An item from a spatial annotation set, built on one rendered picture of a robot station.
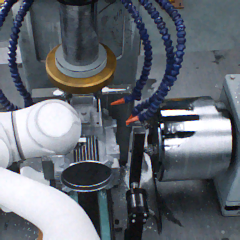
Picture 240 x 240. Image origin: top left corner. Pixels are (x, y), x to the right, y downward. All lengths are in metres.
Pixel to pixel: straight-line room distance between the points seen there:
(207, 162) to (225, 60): 0.82
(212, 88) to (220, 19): 1.77
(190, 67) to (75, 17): 1.02
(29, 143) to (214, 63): 1.26
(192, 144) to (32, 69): 0.54
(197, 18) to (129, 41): 2.25
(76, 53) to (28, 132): 0.29
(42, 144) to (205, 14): 2.89
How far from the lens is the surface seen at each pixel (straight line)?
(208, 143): 1.30
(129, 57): 1.43
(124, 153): 1.59
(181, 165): 1.30
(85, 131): 1.29
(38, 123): 0.86
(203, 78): 1.95
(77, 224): 0.58
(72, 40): 1.09
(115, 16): 1.34
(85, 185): 1.41
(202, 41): 3.41
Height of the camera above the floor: 2.12
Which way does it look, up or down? 52 degrees down
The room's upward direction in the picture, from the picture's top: 1 degrees clockwise
